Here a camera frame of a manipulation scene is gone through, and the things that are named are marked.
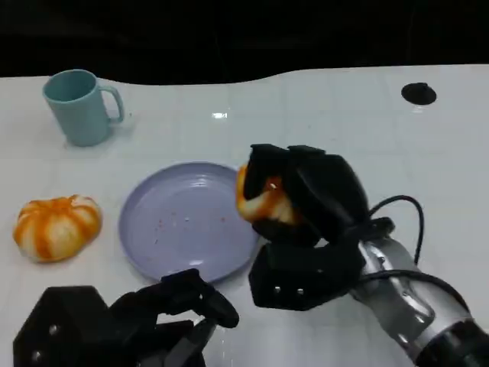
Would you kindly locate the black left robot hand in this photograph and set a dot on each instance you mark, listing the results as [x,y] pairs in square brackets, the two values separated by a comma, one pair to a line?
[172,317]

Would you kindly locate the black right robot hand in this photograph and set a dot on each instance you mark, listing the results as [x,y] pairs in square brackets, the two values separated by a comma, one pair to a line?
[324,191]

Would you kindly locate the orange white toy bread roll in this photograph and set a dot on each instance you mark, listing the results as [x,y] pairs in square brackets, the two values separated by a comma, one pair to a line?
[267,202]
[57,227]

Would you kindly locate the lilac plate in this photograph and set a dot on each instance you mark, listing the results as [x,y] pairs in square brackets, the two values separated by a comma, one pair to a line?
[187,221]

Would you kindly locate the black round table grommet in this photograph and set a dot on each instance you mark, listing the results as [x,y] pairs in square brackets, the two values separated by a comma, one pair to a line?
[419,93]

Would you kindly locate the pale green mug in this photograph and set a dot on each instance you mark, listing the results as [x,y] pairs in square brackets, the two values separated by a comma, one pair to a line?
[78,109]

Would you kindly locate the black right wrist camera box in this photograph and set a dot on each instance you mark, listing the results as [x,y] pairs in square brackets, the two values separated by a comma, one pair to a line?
[298,275]

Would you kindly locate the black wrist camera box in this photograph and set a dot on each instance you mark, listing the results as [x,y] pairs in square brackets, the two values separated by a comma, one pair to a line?
[298,275]
[57,329]

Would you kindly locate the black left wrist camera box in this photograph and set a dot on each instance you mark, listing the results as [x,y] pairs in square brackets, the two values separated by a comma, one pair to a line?
[57,329]

